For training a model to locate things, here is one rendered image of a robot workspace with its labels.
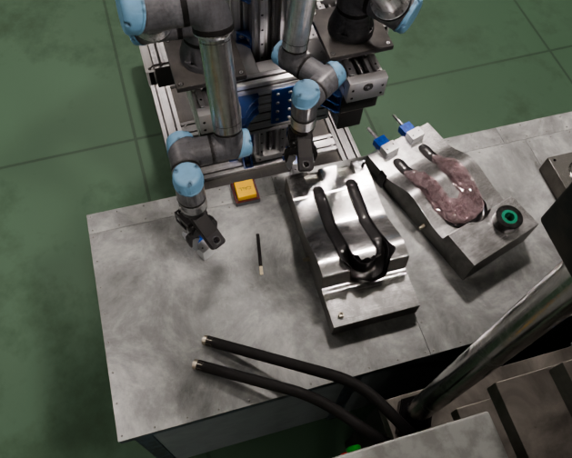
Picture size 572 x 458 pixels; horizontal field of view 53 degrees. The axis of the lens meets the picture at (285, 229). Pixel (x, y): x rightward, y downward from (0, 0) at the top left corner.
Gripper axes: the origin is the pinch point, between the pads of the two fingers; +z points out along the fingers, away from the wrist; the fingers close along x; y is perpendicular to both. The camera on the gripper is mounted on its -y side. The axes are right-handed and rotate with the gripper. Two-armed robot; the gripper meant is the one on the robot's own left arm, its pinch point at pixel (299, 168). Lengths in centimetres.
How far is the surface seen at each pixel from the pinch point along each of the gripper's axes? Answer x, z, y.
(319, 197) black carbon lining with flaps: -4.5, -3.5, -13.8
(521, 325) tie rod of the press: -20, -74, -80
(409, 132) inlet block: -37.6, -3.6, 9.0
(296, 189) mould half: 2.3, -4.4, -10.8
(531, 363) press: -59, 6, -68
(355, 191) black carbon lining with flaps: -15.8, -3.6, -12.4
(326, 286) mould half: -2.8, -2.4, -42.8
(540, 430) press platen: -32, -44, -92
